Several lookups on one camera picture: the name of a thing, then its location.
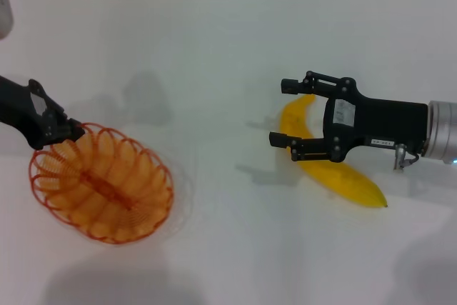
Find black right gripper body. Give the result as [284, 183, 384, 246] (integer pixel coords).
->
[322, 76, 430, 164]

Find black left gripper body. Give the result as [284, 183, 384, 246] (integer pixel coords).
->
[0, 75, 66, 151]

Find yellow banana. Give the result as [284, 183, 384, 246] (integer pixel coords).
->
[279, 94, 389, 209]

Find orange plastic wire basket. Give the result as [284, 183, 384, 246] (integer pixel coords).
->
[28, 122, 175, 245]

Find grey gripper connector cable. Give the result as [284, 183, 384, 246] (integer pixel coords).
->
[393, 143, 420, 171]

